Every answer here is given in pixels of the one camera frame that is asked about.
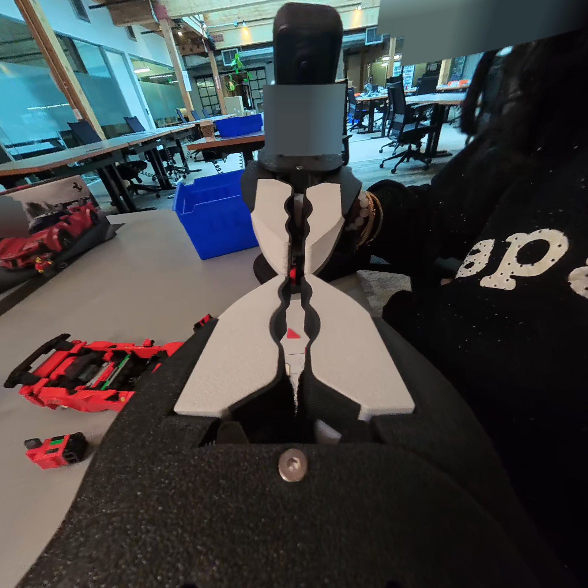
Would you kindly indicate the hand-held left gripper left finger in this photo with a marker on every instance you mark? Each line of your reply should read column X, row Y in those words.
column 230, row 363

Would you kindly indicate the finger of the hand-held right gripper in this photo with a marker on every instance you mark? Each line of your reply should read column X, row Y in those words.
column 271, row 225
column 323, row 225

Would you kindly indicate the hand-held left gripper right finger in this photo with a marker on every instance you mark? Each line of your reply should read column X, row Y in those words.
column 358, row 363

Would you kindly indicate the blue plastic bin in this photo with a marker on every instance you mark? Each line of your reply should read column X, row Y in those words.
column 239, row 124
column 216, row 216

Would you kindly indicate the red lego wedge piece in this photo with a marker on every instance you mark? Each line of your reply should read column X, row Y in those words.
column 294, row 333

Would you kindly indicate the red lego car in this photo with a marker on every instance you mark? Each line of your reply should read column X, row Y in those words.
column 92, row 372

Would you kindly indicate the red black green lego assembly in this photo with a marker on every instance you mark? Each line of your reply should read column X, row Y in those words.
column 55, row 450

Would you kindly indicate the black red lego block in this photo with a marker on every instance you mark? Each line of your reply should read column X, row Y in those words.
column 203, row 322

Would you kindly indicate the lego set box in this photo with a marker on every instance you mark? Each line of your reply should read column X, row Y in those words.
column 50, row 230

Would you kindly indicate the green plant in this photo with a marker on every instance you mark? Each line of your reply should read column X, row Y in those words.
column 239, row 73

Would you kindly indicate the black office chair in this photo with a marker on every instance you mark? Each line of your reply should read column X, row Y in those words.
column 404, row 119
column 87, row 133

